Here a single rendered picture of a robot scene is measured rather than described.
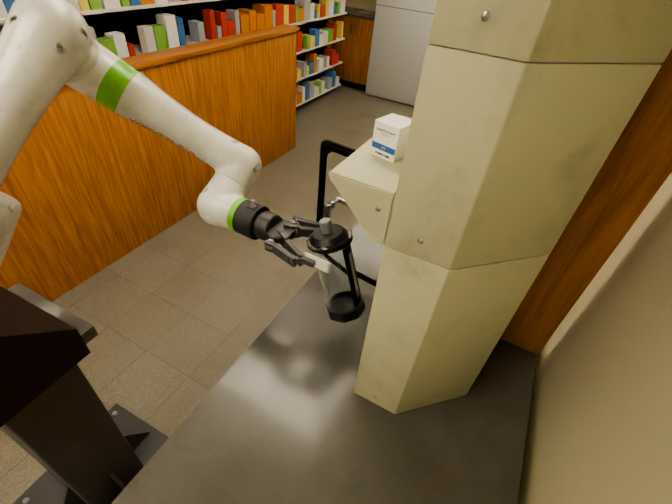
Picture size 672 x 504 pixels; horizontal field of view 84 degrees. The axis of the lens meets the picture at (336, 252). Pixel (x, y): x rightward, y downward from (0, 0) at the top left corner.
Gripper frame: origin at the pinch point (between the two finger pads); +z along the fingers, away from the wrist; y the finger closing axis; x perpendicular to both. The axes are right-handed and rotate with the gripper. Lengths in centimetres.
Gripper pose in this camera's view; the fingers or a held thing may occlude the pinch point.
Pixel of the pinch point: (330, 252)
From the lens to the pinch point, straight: 89.8
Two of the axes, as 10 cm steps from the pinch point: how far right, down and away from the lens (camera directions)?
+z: 8.8, 3.6, -3.1
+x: -0.8, 7.6, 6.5
